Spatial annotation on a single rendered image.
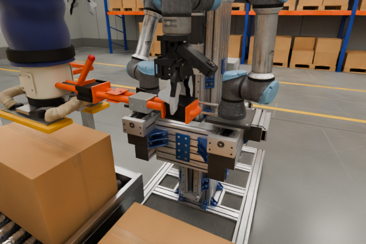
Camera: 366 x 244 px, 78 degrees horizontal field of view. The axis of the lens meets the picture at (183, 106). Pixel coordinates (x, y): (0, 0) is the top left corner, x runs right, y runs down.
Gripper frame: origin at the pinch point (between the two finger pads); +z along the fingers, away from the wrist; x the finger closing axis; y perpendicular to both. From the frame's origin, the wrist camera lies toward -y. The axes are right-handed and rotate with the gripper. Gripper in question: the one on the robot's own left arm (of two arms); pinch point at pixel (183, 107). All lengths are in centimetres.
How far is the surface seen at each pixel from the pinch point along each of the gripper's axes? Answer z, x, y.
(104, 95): -0.1, 3.7, 27.2
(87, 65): -8.8, 1.8, 35.5
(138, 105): 0.9, 3.7, 13.6
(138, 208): 73, -18, 36
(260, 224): 127, -90, -22
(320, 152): 126, -227, -66
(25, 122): 12, 16, 56
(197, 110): -0.3, 1.3, -5.2
